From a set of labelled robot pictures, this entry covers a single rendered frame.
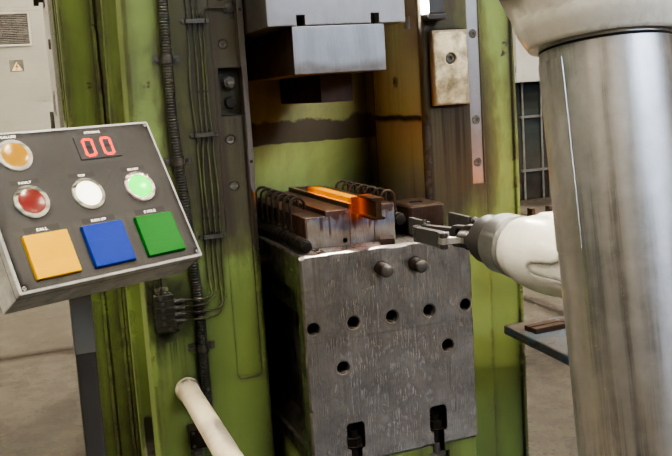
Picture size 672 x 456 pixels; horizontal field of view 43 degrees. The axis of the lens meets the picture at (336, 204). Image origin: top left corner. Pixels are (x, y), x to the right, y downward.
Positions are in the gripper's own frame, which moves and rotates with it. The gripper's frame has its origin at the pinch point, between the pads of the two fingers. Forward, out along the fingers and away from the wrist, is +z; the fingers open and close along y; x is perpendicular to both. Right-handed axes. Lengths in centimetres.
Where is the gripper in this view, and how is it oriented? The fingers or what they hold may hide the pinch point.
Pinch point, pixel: (438, 225)
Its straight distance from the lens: 145.6
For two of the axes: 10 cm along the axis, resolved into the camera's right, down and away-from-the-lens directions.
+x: -0.6, -9.9, -1.3
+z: -3.5, -1.0, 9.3
